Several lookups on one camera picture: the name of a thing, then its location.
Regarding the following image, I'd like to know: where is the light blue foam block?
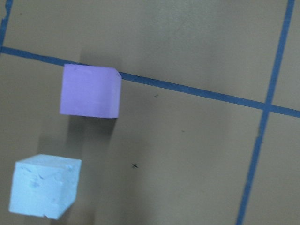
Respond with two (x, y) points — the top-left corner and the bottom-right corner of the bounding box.
(8, 154), (82, 220)

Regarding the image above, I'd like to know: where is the purple foam block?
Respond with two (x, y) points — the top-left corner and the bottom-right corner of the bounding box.
(60, 64), (121, 119)

